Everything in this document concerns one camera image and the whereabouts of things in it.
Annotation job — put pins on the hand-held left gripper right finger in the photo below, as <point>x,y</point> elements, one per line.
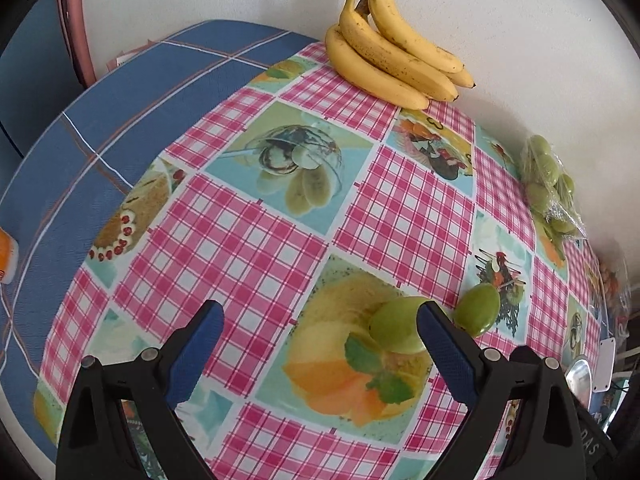
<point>445,355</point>

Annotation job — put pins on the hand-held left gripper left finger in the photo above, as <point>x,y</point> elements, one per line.
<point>196,355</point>

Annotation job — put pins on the green jujube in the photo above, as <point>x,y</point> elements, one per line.
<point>397,327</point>
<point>477,307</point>

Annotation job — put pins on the round metal plate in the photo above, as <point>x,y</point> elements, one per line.
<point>580,377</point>

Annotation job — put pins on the white plastic box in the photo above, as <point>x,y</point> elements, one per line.
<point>604,365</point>

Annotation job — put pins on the pink plaid printed tablecloth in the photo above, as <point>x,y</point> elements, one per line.
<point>250,240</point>

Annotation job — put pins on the clear bag of longans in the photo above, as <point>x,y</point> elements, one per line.
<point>609,282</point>

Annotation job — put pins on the wrapped pack of green jujubes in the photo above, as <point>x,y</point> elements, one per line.
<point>547,180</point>

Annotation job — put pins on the blue checked tablecloth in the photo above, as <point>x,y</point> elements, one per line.
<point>100,125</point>

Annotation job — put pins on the yellow banana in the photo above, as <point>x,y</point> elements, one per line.
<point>370,75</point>
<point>465,79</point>
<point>412,30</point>
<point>390,55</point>

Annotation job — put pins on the pink board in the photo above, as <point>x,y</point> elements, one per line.
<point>75,25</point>

